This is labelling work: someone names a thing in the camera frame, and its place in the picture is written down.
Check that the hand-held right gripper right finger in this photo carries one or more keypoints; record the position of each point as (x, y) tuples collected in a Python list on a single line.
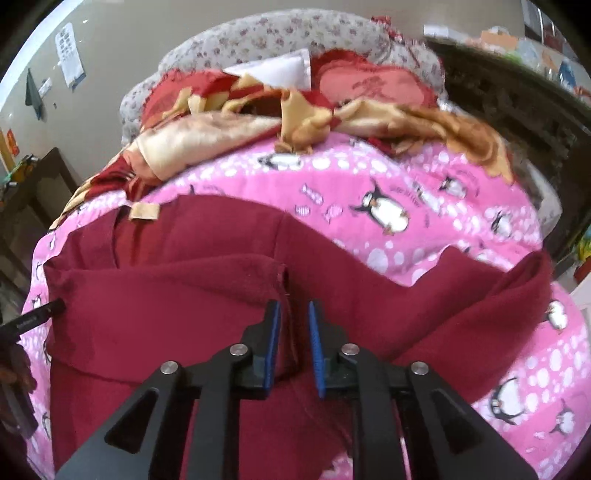
[(317, 350)]

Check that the pink penguin print quilt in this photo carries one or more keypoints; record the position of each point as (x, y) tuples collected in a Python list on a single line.
[(351, 157)]

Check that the person's left hand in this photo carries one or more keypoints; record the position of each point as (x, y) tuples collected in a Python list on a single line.
[(14, 364)]

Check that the wall calendar poster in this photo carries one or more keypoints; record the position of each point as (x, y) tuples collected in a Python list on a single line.
[(69, 53)]

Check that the red gold satin blanket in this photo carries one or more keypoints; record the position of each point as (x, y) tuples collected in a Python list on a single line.
[(207, 134)]

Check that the dark carved wooden headboard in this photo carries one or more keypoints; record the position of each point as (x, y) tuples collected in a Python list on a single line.
[(508, 106)]

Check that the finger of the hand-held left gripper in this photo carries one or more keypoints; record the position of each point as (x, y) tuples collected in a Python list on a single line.
[(37, 319)]

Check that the dark wooden table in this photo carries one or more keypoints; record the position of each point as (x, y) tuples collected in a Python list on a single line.
[(41, 207)]

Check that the red wall sticker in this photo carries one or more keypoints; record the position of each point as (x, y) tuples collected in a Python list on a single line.
[(11, 143)]

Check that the yellow green plastic toy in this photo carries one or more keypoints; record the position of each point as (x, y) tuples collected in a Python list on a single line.
[(584, 254)]

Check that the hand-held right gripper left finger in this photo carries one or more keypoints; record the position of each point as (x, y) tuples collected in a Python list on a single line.
[(272, 341)]

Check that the maroon fleece garment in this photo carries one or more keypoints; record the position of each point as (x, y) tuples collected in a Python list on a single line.
[(184, 277)]

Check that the red fringed ornament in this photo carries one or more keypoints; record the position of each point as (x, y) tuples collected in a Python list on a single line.
[(392, 27)]

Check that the white pillow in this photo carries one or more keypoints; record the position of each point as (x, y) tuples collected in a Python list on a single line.
[(281, 69)]

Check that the dark hanging cloth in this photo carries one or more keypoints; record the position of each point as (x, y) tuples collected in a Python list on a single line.
[(34, 97)]

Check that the red heart pillow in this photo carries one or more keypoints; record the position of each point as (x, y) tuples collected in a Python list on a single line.
[(369, 83)]

